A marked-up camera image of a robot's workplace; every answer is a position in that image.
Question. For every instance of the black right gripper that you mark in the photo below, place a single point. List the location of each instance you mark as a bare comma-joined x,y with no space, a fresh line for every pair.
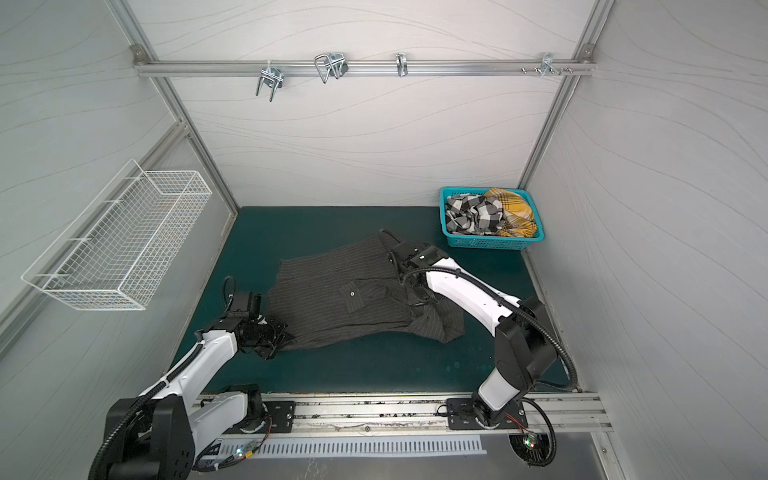
398,257

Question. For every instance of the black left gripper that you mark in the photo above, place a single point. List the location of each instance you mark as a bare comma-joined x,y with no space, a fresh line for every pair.
281,338

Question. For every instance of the dark grey pinstriped shirt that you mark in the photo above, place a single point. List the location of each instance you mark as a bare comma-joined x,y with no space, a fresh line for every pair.
355,291

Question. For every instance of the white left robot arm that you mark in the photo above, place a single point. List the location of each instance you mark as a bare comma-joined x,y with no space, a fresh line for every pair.
160,435

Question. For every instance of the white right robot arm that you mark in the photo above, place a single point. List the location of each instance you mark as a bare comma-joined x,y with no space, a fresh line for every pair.
524,347

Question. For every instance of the teal plastic laundry basket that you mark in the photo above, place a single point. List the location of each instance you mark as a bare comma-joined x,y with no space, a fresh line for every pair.
494,242

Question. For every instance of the black white checkered shirt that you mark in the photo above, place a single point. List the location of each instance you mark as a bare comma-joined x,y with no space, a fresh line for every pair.
473,214

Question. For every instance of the yellow plaid shirt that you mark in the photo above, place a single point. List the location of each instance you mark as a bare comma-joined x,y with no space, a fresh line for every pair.
519,220

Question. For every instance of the white vent grille strip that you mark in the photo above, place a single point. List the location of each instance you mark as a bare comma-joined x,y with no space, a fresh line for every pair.
371,447

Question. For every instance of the metal clamp hook middle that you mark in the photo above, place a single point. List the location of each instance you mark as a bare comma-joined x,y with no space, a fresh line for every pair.
331,65

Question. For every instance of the metal clamp hook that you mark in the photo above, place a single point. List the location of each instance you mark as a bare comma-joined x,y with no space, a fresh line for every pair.
331,65
270,80

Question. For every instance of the metal clamp hook left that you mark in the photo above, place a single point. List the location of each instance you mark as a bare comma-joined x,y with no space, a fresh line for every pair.
270,80

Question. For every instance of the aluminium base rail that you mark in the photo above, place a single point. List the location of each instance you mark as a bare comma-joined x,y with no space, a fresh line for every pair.
416,413

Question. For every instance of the white wire wall basket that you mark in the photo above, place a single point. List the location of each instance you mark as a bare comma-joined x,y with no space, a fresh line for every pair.
115,253

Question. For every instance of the small metal ring clamp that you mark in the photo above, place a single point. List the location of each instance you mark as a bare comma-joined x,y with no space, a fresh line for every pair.
401,65

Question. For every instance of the metal bracket right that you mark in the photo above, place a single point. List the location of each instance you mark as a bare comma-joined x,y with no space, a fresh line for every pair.
546,68

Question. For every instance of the aluminium horizontal rail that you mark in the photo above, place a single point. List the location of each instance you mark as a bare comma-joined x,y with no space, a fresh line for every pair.
357,68

